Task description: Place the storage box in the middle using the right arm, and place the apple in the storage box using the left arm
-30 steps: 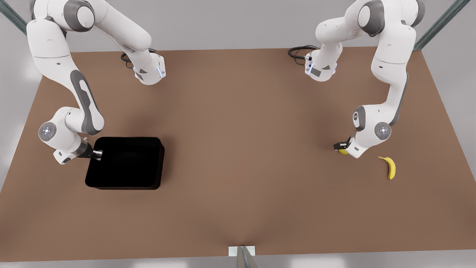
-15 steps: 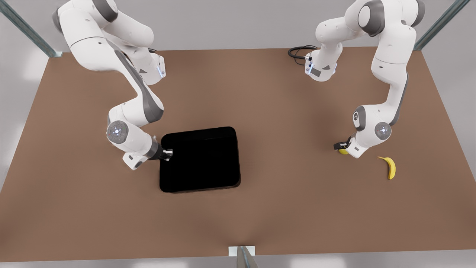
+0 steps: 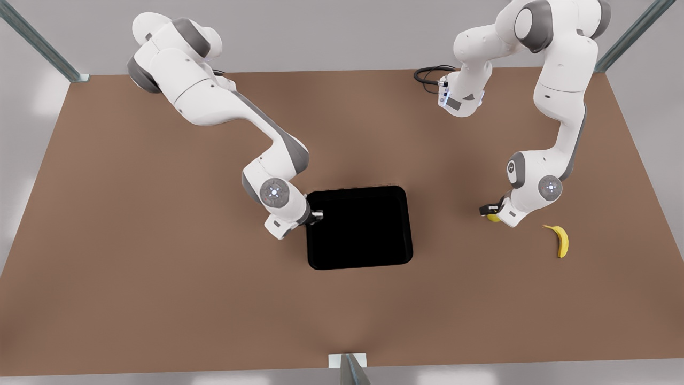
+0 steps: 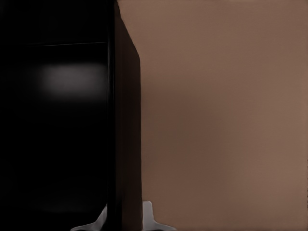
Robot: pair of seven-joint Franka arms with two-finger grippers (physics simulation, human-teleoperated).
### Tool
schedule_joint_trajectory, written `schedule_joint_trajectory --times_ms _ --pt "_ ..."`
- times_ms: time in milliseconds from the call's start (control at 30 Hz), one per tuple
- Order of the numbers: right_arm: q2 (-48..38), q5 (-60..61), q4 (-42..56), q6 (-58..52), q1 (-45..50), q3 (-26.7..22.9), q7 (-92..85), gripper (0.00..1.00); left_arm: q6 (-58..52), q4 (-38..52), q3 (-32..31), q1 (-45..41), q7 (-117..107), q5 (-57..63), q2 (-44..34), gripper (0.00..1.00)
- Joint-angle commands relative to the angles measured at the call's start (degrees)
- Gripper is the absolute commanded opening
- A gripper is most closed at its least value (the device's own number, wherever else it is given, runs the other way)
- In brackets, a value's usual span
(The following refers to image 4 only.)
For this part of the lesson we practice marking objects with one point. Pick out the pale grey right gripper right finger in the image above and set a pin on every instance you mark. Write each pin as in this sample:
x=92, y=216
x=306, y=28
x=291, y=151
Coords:
x=149, y=217

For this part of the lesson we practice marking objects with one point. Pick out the black storage box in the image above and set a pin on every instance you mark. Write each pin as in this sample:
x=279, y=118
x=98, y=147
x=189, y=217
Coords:
x=60, y=120

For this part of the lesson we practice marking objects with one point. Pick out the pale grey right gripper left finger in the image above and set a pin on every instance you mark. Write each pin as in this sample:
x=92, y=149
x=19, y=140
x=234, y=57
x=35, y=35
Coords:
x=99, y=220

